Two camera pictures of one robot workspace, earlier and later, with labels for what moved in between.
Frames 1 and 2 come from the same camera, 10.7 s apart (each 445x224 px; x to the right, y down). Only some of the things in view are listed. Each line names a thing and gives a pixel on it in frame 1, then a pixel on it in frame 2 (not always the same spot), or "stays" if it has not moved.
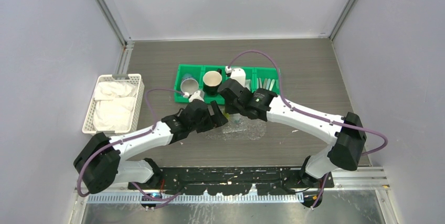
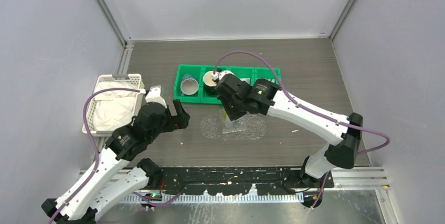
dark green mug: [212, 80] stays
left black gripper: [218, 118] → [181, 119]
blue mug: [189, 83] stays
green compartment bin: [210, 77] stays
